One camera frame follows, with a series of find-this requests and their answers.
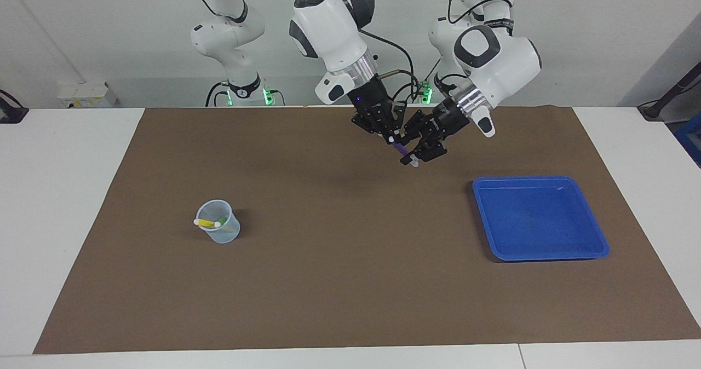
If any black left base cable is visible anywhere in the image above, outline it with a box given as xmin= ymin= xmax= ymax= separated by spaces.
xmin=408 ymin=57 xmax=441 ymax=105

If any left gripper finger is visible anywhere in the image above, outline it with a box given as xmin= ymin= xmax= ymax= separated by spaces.
xmin=403 ymin=111 xmax=436 ymax=140
xmin=401 ymin=138 xmax=447 ymax=165

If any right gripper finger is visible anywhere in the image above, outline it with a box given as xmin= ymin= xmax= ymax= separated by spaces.
xmin=390 ymin=102 xmax=407 ymax=137
xmin=352 ymin=116 xmax=396 ymax=143

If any brown table mat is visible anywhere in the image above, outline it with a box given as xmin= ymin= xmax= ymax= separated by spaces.
xmin=33 ymin=106 xmax=701 ymax=354

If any blue box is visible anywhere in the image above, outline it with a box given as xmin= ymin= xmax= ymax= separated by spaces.
xmin=674 ymin=112 xmax=701 ymax=167

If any purple pen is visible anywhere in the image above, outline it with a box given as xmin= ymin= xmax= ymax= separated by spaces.
xmin=392 ymin=139 xmax=420 ymax=168

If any black table clamp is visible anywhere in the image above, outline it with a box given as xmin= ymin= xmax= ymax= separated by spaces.
xmin=0 ymin=89 xmax=29 ymax=124

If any black clamp with pole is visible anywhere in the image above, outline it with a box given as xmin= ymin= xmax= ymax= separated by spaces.
xmin=638 ymin=62 xmax=701 ymax=122

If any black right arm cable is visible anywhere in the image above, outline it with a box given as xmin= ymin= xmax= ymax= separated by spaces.
xmin=359 ymin=30 xmax=420 ymax=104

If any blue plastic tray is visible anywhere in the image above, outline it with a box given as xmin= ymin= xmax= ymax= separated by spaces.
xmin=472 ymin=176 xmax=610 ymax=262

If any translucent plastic cup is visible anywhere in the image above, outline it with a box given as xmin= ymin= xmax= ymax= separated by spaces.
xmin=196 ymin=199 xmax=241 ymax=244

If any white power strip box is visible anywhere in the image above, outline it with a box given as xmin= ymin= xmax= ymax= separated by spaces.
xmin=58 ymin=82 xmax=118 ymax=108

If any black base cable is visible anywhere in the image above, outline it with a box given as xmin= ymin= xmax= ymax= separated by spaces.
xmin=408 ymin=57 xmax=441 ymax=105
xmin=205 ymin=82 xmax=231 ymax=107

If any black right base cable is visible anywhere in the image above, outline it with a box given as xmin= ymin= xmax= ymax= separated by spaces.
xmin=205 ymin=82 xmax=231 ymax=107

